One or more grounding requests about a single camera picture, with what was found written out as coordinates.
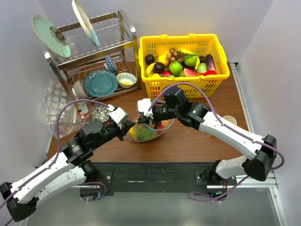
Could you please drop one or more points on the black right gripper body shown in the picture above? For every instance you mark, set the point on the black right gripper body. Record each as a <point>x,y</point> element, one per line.
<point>160,113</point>

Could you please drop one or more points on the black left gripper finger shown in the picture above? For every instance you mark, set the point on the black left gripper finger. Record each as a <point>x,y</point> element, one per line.
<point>125,129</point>
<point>129,123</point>

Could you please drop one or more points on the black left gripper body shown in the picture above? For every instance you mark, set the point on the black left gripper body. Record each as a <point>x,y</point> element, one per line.
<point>112,131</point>

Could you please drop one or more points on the yellow bell pepper toy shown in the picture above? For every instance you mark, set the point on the yellow bell pepper toy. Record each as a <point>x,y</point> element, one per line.
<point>132,133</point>

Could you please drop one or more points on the red yellow apple toy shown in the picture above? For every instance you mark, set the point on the red yellow apple toy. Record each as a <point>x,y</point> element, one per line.
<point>166,124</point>

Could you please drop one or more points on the clear zip bag blue seal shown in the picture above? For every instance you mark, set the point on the clear zip bag blue seal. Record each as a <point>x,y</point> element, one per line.
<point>139,126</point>

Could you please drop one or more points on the green grape bunch toy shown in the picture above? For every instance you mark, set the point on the green grape bunch toy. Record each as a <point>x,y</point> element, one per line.
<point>145,135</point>

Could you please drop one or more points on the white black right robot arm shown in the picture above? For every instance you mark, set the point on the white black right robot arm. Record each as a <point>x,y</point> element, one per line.
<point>258,153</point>

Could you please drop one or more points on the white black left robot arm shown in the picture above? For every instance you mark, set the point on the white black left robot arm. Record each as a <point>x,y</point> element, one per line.
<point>69,167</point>

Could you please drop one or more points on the polka dot plastic bag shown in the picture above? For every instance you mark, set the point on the polka dot plastic bag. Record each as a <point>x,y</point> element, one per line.
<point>63,123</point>

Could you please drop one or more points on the black white floral bowl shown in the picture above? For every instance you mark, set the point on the black white floral bowl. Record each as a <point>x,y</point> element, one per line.
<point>100,112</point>

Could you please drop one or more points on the yellow blue patterned bowl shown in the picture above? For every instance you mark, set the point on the yellow blue patterned bowl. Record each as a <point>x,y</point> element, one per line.
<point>126,80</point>

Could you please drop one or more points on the dark avocado toy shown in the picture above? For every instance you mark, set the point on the dark avocado toy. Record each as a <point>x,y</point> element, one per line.
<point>149,59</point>
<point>158,67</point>

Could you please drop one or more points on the yellow banana toy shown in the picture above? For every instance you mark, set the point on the yellow banana toy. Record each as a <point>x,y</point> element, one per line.
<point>149,70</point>

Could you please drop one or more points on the teal scalloped plate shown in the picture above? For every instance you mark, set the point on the teal scalloped plate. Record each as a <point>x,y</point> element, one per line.
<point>100,83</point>

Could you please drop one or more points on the green apple toy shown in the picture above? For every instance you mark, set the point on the green apple toy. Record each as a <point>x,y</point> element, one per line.
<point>190,59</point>
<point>175,67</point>

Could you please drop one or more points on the watermelon slice toy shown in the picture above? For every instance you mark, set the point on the watermelon slice toy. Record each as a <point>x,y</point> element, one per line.
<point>190,73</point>

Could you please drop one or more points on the yellow pear toy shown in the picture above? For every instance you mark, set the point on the yellow pear toy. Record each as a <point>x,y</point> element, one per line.
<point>163,59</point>

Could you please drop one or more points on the brown grape bunch toy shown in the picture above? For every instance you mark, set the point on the brown grape bunch toy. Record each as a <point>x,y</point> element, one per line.
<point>175,54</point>

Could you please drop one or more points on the blue zigzag bowl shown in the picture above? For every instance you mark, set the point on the blue zigzag bowl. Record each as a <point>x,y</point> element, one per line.
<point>110,65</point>

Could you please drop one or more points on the red pepper toy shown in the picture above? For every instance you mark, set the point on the red pepper toy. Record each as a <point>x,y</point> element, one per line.
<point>210,72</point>

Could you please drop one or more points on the steel two-tier dish rack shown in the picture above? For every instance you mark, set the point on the steel two-tier dish rack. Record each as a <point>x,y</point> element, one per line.
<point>118,39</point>

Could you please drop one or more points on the cream ceramic mug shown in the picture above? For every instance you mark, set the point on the cream ceramic mug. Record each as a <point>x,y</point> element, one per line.
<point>230,119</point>

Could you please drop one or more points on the purple eggplant toy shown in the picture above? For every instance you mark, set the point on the purple eggplant toy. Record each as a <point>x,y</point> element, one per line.
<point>210,63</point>

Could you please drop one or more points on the beige blue-edged plate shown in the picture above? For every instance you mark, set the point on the beige blue-edged plate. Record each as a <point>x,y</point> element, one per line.
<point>85,22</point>

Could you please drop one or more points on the mint green flower plate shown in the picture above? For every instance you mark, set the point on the mint green flower plate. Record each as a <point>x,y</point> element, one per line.
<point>51,36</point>

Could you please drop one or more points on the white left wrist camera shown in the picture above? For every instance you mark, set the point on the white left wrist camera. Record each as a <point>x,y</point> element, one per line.
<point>117,114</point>

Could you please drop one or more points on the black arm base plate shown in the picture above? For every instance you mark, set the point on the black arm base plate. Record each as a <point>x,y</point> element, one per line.
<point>158,177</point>

